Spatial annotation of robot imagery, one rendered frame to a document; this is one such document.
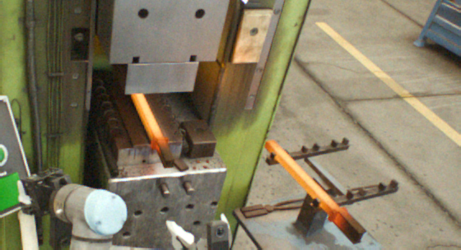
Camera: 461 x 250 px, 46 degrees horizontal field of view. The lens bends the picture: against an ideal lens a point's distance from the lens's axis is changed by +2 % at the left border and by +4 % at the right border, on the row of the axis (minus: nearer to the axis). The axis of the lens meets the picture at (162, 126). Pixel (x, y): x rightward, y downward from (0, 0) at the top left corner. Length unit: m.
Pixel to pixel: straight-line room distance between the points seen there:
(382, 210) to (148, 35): 2.19
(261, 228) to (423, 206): 1.76
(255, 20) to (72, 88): 0.57
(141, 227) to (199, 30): 0.67
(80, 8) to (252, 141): 0.82
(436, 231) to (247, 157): 1.57
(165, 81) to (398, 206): 2.15
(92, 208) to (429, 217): 2.63
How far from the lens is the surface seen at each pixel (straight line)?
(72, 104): 1.59
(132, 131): 1.60
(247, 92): 1.76
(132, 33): 1.34
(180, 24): 1.37
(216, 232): 1.21
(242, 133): 1.87
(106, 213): 0.96
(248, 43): 1.63
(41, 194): 1.13
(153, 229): 1.74
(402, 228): 3.21
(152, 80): 1.43
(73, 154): 1.71
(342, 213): 1.53
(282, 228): 1.83
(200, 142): 1.62
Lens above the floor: 1.94
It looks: 35 degrees down
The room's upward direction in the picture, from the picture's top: 10 degrees clockwise
